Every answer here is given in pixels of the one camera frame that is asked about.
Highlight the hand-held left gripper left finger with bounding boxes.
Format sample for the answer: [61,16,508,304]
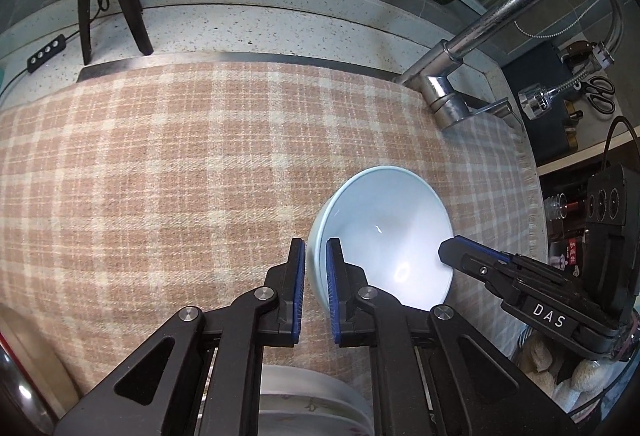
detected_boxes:
[52,238,306,436]

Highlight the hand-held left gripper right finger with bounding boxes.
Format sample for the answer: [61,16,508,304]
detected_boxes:
[325,238,581,436]

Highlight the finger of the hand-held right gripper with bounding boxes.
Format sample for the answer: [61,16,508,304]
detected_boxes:
[438,236,527,303]

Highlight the light blue bowl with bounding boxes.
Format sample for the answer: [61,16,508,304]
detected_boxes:
[306,166,455,318]

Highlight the plain white plate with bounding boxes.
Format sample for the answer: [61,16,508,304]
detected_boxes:
[260,364,363,399]

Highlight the leaf pattern white plate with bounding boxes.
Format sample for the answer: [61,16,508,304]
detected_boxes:
[259,393,374,436]

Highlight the person's right hand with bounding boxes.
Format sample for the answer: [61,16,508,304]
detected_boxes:
[519,330,622,413]

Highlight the chrome sprayer head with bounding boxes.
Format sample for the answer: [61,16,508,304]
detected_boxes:
[517,43,614,122]

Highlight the plaid cloth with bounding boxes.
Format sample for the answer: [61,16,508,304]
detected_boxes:
[0,61,547,409]

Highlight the black scissors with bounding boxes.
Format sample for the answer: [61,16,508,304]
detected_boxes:
[582,74,617,115]

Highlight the chrome faucet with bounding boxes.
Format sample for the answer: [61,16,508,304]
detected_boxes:
[392,0,625,132]

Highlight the large stainless steel bowl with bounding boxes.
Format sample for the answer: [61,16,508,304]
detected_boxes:
[0,303,69,436]

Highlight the red stainless steel bowl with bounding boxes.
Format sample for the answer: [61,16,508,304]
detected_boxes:
[0,328,54,436]

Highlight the black cable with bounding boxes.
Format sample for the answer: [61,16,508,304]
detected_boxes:
[601,115,640,169]

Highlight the black inline cable switch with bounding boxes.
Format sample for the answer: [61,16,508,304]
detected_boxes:
[26,34,68,73]

